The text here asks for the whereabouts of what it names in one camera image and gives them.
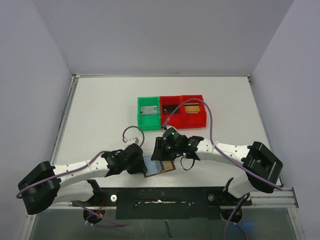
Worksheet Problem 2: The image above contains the striped gold card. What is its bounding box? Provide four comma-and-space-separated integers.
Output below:
160, 161, 176, 172

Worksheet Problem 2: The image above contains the brown leather card holder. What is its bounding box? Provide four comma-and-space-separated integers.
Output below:
143, 156, 170, 178

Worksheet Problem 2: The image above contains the red plastic bin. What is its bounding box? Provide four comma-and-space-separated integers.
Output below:
180, 95, 207, 129
159, 95, 184, 129

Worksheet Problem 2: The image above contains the silver card in green bin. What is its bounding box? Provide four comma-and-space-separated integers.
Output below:
140, 105, 158, 115

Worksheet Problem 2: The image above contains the black card in red bin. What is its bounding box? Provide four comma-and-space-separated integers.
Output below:
162, 104, 178, 114

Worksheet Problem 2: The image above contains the red plastic bin right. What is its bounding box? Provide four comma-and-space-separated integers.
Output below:
180, 95, 207, 129

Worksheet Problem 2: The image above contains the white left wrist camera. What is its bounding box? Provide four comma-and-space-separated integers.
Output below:
122, 137, 139, 146

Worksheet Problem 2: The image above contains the aluminium front frame rail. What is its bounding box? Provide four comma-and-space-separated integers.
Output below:
28, 187, 300, 212

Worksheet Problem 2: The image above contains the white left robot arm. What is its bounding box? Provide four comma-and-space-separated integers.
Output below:
16, 143, 147, 215

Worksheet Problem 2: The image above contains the aluminium frame rail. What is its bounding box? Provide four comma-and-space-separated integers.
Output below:
49, 74, 80, 165
28, 187, 300, 212

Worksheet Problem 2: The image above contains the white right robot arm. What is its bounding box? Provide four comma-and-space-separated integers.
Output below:
151, 128, 283, 205

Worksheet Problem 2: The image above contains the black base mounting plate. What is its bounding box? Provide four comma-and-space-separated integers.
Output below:
82, 187, 239, 220

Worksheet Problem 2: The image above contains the aluminium left frame rail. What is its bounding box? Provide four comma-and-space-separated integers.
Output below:
49, 74, 80, 165

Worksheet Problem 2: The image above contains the green plastic bin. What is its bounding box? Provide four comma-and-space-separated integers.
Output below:
137, 96, 161, 131

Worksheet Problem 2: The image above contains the red plastic bin middle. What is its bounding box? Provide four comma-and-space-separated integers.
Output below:
159, 95, 184, 129

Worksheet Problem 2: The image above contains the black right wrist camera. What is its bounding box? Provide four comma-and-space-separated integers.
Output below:
162, 127, 180, 142

